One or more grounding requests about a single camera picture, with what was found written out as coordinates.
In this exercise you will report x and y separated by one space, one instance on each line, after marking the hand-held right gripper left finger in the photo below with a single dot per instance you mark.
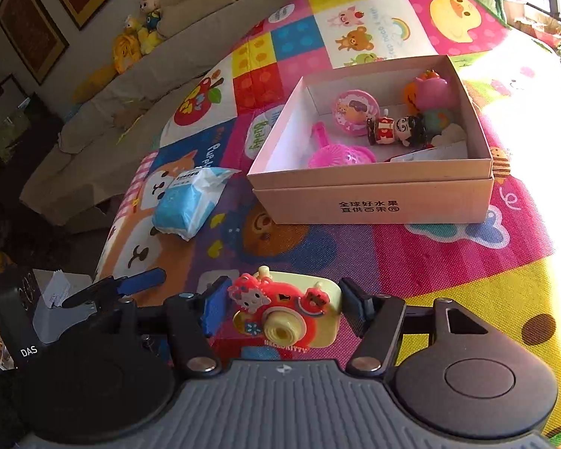
215 308

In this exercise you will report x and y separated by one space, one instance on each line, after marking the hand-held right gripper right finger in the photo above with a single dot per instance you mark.
353 304

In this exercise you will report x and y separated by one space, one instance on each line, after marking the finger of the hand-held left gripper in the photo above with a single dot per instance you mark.
142 280
93 292

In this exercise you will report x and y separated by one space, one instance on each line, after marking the yellow and red toy camera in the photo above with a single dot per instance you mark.
280 313

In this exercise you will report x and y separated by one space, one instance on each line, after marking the pink cardboard box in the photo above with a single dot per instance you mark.
378 201

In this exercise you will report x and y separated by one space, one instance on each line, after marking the pink toy strainer scoop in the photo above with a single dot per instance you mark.
341 156

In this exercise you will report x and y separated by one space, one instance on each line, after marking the black-haired doll figure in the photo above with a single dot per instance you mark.
402 131

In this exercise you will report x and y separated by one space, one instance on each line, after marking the white cloud-shaped toy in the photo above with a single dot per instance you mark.
449 135

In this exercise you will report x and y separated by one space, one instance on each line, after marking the round pink toy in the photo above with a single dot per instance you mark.
355 110

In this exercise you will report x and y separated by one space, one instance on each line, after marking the orange pumpkin toy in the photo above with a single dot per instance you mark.
411 96

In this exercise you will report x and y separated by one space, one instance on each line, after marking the pink pig toy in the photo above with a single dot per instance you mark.
432 86

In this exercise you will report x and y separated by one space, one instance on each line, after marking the blue wet wipes packet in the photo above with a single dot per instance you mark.
187 201

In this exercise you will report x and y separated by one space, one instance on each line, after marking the colourful cartoon play mat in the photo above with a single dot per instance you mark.
449 266

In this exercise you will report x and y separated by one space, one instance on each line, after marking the beige sofa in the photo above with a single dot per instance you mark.
98 135

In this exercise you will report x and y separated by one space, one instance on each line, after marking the dark cabinet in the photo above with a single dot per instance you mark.
14 126

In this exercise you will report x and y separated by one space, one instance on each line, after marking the yellow plush cushion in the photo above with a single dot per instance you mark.
93 82

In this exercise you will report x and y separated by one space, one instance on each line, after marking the small yellow plush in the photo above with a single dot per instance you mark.
145 37

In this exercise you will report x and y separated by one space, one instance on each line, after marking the boy doll plush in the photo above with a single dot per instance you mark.
150 16

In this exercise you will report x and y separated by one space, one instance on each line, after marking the dark framed picture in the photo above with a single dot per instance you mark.
32 25

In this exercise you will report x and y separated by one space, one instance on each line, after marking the beige plush pillow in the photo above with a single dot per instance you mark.
201 7

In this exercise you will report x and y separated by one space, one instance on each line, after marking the clear plastic plant container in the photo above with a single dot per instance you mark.
514 9

